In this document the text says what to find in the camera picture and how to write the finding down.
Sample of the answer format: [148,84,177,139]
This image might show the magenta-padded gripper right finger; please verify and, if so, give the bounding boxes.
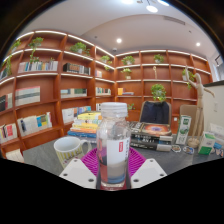
[128,147,168,190]

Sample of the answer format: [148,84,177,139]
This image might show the tan chair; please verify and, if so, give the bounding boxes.
[179,104,198,134]

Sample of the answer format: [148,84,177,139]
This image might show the stack of white boxes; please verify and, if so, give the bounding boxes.
[208,123,224,151]

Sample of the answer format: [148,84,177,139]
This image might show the yellow striped white mug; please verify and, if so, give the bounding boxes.
[53,135,93,170]

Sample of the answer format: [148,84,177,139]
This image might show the stack of dark books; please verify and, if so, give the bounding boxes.
[129,121,174,153]

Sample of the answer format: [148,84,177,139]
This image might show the tall green white carton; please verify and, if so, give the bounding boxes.
[175,114,193,146]

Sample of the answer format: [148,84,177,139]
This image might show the wooden artist mannequin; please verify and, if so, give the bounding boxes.
[184,64,216,149]

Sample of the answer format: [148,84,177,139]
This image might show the small green white box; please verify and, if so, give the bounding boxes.
[197,130,217,156]

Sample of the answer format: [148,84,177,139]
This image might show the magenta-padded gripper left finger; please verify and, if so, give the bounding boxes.
[58,148,101,190]

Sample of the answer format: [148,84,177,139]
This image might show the ceiling air vent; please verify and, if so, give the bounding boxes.
[163,15,186,26]

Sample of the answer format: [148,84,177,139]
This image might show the wooden bookshelf unit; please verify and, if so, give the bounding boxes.
[0,29,214,164]

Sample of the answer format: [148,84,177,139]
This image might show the clear plastic water bottle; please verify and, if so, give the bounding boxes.
[95,101,132,192]

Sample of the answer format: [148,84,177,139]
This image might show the dark chair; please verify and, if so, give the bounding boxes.
[138,100,173,126]

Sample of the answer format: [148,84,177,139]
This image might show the branched ceiling lamp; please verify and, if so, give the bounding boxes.
[121,0,171,14]

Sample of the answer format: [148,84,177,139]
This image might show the stack of colourful books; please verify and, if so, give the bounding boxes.
[67,110,103,139]

